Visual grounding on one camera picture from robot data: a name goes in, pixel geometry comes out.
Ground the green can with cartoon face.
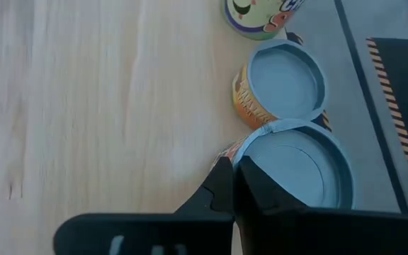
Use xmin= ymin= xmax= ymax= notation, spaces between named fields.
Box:
xmin=222 ymin=0 xmax=307 ymax=41

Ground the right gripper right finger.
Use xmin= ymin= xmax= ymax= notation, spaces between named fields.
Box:
xmin=234 ymin=154 xmax=408 ymax=255

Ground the wooden shelf with black legs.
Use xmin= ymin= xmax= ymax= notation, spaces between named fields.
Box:
xmin=0 ymin=0 xmax=288 ymax=255

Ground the black beans can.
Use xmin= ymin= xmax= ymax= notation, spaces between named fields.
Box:
xmin=210 ymin=118 xmax=356 ymax=210

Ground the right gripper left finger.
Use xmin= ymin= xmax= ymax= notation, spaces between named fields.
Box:
xmin=52 ymin=156 xmax=236 ymax=255

